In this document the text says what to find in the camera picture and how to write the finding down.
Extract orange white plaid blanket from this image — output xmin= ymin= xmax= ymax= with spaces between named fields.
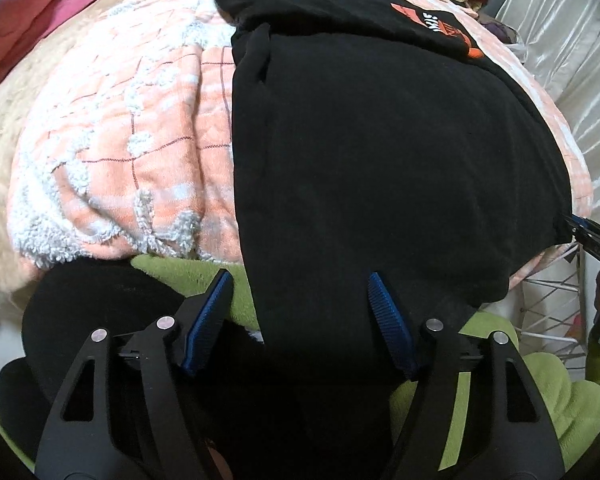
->
xmin=6 ymin=0 xmax=593 ymax=299

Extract plastic bag of clothes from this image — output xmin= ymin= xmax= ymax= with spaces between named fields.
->
xmin=478 ymin=13 xmax=528 ymax=64

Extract left hand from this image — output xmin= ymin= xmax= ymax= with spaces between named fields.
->
xmin=208 ymin=446 xmax=234 ymax=480

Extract white wire rack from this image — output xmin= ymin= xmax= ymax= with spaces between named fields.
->
xmin=514 ymin=243 xmax=588 ymax=373

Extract black sweater orange cuffs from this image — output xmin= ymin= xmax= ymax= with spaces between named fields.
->
xmin=28 ymin=0 xmax=572 ymax=479

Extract green fleece garment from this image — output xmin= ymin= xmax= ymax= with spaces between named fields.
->
xmin=0 ymin=255 xmax=600 ymax=468

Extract white satin curtain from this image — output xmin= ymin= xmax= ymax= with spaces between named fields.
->
xmin=498 ymin=0 xmax=600 ymax=222

